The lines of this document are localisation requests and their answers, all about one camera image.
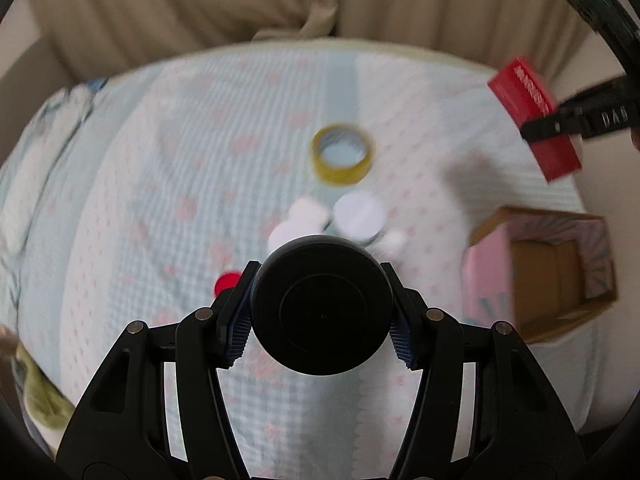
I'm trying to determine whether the red rectangular box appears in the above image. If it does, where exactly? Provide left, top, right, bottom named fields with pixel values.
left=488, top=56, right=582, bottom=182

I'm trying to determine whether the red lidded jar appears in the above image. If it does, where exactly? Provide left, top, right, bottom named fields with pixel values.
left=213, top=270, right=242, bottom=297

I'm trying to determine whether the white medicine bottle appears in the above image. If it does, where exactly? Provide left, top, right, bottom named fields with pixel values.
left=370, top=230, right=408, bottom=262

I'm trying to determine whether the yellow tape roll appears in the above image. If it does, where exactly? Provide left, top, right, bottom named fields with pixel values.
left=310, top=124, right=375, bottom=186

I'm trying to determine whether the white lid green jar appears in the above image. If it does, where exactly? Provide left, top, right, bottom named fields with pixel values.
left=333, top=191, right=387, bottom=244

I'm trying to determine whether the black lidded round jar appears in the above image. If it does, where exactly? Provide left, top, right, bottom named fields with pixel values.
left=250, top=235, right=394, bottom=376

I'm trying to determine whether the white earbuds case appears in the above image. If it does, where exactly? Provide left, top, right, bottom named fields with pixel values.
left=288, top=196, right=331, bottom=231

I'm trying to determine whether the olive green cloth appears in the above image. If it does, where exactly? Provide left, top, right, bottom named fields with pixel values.
left=15, top=344, right=75, bottom=431

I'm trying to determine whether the pink cardboard box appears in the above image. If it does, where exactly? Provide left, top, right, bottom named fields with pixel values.
left=461, top=206, right=617, bottom=344

